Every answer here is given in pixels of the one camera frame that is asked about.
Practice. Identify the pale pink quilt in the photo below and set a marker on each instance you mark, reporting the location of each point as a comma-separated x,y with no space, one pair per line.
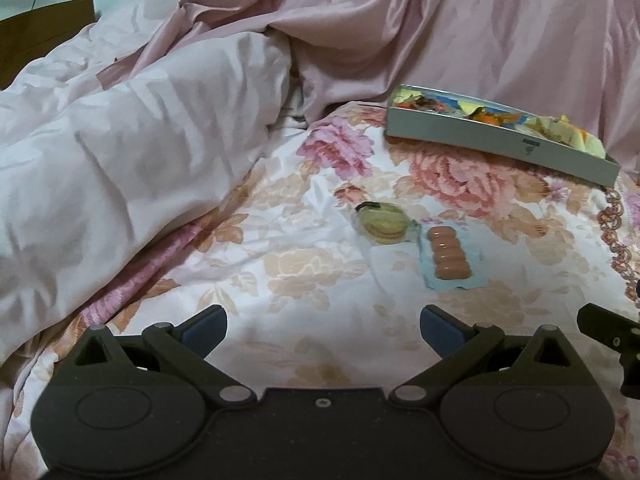
125,160

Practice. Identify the clear packet of round cakes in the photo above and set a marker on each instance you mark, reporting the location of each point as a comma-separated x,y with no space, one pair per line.
385,225

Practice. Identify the brown wooden headboard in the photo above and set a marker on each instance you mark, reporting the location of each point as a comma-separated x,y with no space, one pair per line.
40,40

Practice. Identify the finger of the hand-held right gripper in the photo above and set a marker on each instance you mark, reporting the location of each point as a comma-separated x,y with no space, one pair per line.
607,325

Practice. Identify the orange mandarin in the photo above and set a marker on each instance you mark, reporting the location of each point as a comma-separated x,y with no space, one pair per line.
486,119

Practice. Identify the pink satin duvet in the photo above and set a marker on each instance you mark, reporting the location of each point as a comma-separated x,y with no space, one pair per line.
450,25

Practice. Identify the floral bedsheet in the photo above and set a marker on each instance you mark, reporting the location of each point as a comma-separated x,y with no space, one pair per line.
300,270

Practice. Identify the sausage packet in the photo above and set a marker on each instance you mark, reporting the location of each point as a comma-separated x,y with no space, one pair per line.
450,257

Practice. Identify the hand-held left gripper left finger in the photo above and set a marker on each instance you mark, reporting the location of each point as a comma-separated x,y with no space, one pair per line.
205,331

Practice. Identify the grey shallow box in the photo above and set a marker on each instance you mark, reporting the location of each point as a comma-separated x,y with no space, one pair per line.
475,137

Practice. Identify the pale yellow snack packet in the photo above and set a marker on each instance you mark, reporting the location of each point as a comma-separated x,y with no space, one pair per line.
575,137

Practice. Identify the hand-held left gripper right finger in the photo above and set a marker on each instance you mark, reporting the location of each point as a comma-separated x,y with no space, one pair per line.
441,332

